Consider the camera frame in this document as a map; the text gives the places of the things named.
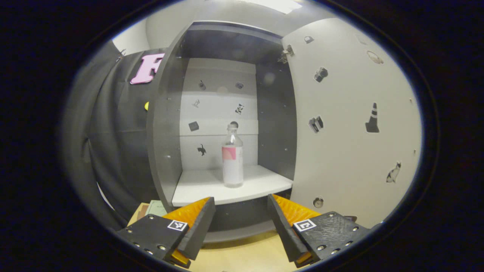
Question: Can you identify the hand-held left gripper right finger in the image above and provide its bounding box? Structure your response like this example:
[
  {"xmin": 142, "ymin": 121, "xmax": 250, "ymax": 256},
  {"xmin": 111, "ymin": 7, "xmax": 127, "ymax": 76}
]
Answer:
[{"xmin": 267, "ymin": 194, "xmax": 373, "ymax": 268}]

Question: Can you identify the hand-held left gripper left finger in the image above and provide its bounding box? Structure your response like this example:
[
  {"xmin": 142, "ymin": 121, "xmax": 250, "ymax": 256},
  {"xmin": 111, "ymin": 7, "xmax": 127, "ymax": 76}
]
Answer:
[{"xmin": 115, "ymin": 196, "xmax": 216, "ymax": 269}]

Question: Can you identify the clear plastic bottle pink label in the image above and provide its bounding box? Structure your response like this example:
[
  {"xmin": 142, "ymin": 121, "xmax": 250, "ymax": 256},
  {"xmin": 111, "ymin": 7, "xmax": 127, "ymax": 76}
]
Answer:
[{"xmin": 221, "ymin": 123, "xmax": 244, "ymax": 188}]

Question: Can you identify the grey cabinet door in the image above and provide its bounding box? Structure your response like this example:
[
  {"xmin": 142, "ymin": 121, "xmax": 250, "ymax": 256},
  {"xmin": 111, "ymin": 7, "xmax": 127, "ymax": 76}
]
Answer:
[{"xmin": 282, "ymin": 18, "xmax": 423, "ymax": 229}]

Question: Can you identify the dark grey cabinet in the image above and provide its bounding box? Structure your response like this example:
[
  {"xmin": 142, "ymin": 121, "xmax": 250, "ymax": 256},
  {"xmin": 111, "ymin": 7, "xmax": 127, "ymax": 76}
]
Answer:
[{"xmin": 147, "ymin": 21, "xmax": 297, "ymax": 243}]

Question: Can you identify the white cabinet shelf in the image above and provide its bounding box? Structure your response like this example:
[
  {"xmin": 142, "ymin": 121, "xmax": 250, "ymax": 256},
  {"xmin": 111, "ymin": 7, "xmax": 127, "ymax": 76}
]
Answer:
[{"xmin": 172, "ymin": 165, "xmax": 293, "ymax": 206}]

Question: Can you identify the metal door hinge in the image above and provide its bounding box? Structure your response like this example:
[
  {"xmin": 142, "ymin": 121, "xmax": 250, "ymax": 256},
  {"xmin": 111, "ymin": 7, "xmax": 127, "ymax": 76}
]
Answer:
[{"xmin": 278, "ymin": 45, "xmax": 295, "ymax": 64}]

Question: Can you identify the black backdrop cloth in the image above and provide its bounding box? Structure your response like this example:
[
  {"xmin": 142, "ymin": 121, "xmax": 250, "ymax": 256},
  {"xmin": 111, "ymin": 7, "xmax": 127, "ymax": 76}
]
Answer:
[{"xmin": 60, "ymin": 40, "xmax": 167, "ymax": 231}]

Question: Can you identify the ceiling light panel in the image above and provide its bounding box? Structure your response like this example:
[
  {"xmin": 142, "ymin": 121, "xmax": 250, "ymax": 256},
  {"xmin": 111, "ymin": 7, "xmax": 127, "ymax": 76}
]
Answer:
[{"xmin": 242, "ymin": 0, "xmax": 303, "ymax": 14}]

